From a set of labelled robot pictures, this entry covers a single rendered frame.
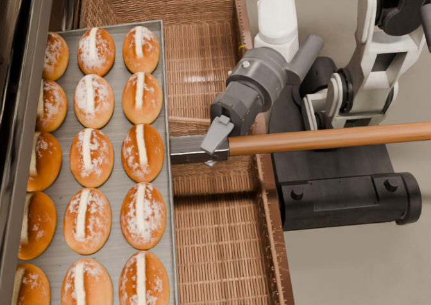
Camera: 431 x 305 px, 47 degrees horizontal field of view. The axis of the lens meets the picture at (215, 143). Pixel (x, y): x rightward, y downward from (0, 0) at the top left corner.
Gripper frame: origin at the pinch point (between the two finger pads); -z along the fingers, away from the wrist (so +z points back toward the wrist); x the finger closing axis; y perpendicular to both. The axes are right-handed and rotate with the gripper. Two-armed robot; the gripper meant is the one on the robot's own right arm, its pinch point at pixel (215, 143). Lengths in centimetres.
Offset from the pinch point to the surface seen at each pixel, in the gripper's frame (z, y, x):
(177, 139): -3.3, 4.8, -1.7
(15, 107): -19.2, 13.1, -23.6
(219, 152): -1.8, -1.7, -1.3
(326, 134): 9.1, -14.5, -1.4
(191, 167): 20, 19, 56
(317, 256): 39, -23, 119
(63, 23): 24, 58, 24
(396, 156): 97, -35, 120
